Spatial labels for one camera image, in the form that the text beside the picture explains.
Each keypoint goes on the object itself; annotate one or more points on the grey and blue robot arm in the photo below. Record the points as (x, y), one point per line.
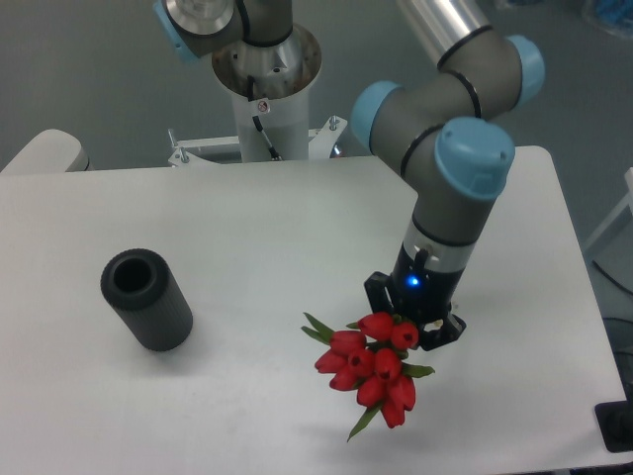
(440, 138)

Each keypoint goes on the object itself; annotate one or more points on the black device at table corner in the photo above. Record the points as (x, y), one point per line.
(615, 424)

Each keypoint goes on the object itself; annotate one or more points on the white chair at left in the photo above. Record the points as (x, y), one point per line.
(51, 151)

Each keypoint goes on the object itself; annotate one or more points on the dark grey ribbed vase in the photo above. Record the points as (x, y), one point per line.
(139, 285)

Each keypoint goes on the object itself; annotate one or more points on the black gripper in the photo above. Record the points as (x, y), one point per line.
(422, 296)

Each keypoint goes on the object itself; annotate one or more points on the white pedestal base frame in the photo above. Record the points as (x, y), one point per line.
(321, 144)

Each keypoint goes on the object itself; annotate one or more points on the red tulip bouquet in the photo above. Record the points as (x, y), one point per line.
(369, 358)

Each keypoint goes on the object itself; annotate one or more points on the clear bag with blue items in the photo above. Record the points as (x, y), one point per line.
(611, 16)

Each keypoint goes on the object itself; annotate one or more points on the white furniture at right edge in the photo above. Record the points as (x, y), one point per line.
(613, 223)

